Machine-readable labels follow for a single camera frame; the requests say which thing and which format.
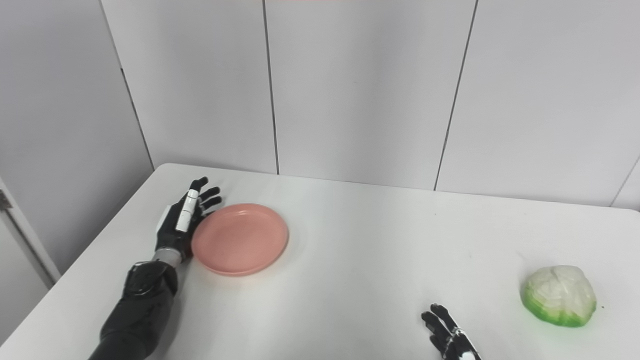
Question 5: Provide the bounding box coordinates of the pink round plate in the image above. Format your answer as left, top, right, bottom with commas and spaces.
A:
191, 203, 290, 277

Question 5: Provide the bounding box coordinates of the green white cabbage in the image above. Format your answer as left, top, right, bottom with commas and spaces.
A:
520, 265, 597, 328

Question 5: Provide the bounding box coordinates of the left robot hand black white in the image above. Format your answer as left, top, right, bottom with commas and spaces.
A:
154, 176, 223, 263

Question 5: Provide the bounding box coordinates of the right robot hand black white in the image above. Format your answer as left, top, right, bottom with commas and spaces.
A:
421, 303, 483, 360

